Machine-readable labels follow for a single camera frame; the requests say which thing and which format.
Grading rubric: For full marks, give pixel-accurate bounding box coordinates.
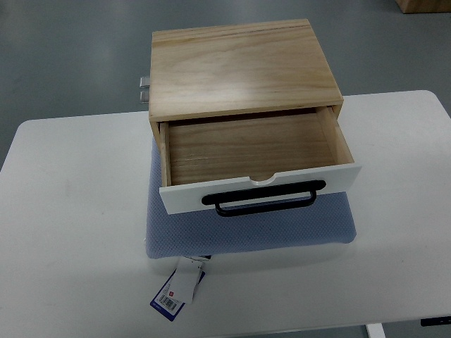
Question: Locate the white top drawer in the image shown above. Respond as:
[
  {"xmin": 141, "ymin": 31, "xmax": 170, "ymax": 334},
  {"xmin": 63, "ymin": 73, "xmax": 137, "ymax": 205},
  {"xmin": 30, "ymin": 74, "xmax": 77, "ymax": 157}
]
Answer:
[{"xmin": 158, "ymin": 106, "xmax": 361, "ymax": 214}]

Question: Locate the black drawer handle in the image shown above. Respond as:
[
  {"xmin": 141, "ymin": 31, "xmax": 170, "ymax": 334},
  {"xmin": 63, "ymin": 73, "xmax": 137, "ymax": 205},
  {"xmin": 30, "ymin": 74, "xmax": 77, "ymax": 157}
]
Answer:
[{"xmin": 201, "ymin": 180, "xmax": 326, "ymax": 217}]

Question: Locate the wooden drawer cabinet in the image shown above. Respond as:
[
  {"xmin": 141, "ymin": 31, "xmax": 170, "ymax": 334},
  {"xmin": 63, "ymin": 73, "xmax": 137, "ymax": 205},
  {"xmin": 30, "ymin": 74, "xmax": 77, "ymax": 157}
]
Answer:
[{"xmin": 149, "ymin": 19, "xmax": 343, "ymax": 147}]

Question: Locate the lower metal clamp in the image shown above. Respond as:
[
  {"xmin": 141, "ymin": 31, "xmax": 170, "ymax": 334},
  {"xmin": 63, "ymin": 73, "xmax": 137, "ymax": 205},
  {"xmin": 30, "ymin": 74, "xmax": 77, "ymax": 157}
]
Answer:
[{"xmin": 140, "ymin": 91, "xmax": 149, "ymax": 104}]

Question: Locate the metal clamp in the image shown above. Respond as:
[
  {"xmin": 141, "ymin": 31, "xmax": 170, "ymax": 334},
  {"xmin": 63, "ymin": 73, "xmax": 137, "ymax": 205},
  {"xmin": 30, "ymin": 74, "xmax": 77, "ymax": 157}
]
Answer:
[
  {"xmin": 140, "ymin": 76, "xmax": 150, "ymax": 88},
  {"xmin": 140, "ymin": 91, "xmax": 149, "ymax": 104}
]

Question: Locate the blue mesh cushion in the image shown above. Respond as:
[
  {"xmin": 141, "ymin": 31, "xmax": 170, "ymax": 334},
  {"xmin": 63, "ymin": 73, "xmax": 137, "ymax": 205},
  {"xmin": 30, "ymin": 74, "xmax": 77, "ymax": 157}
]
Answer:
[{"xmin": 146, "ymin": 145, "xmax": 357, "ymax": 259}]

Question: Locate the upper metal clamp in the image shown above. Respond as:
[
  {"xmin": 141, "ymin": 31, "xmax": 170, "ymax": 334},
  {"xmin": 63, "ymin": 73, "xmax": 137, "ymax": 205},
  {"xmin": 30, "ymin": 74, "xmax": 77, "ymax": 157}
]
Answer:
[{"xmin": 140, "ymin": 76, "xmax": 150, "ymax": 88}]

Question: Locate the white blue product tag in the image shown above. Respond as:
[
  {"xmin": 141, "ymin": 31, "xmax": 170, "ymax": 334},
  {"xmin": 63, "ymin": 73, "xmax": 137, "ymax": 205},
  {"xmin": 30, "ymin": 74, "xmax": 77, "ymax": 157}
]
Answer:
[{"xmin": 149, "ymin": 255, "xmax": 211, "ymax": 322}]

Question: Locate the white table leg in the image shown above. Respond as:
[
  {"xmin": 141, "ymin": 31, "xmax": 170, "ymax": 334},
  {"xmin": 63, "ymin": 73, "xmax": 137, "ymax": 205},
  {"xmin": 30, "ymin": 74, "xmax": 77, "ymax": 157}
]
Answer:
[{"xmin": 365, "ymin": 323, "xmax": 386, "ymax": 338}]

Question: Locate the black table control panel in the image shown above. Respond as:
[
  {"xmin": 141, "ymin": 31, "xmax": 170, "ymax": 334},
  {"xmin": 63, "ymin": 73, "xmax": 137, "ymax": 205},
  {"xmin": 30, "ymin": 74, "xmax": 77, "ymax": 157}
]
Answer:
[{"xmin": 421, "ymin": 316, "xmax": 451, "ymax": 327}]

